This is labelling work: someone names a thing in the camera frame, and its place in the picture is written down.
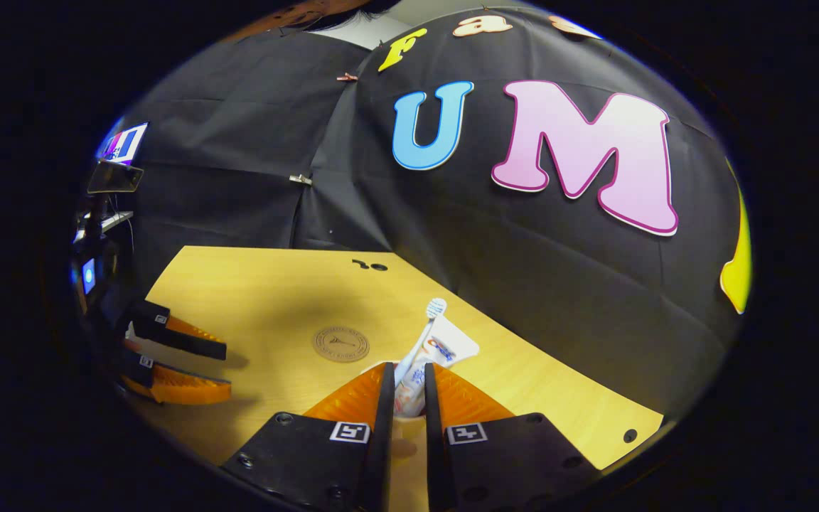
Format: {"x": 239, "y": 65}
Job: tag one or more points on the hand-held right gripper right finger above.
{"x": 434, "y": 455}

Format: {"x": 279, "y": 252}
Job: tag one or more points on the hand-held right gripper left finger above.
{"x": 381, "y": 441}

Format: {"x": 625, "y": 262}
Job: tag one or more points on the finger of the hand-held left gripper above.
{"x": 185, "y": 387}
{"x": 182, "y": 340}

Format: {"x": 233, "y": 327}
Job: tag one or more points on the round brown coaster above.
{"x": 340, "y": 344}

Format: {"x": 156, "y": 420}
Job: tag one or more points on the white toothpaste tube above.
{"x": 446, "y": 348}

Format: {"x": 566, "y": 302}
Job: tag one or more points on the white toothbrush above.
{"x": 436, "y": 308}

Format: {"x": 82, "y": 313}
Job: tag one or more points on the small blue lit screen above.
{"x": 88, "y": 276}

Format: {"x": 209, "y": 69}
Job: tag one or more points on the black phone stand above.
{"x": 97, "y": 217}

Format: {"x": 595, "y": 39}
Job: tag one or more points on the smartphone on stand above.
{"x": 114, "y": 176}

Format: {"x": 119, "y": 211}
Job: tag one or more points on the black backdrop cloth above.
{"x": 523, "y": 284}

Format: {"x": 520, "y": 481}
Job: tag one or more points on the computer monitor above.
{"x": 123, "y": 142}

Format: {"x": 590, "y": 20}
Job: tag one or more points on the silver cloth clip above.
{"x": 301, "y": 179}

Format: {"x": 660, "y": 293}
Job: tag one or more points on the copper cloth clip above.
{"x": 346, "y": 77}

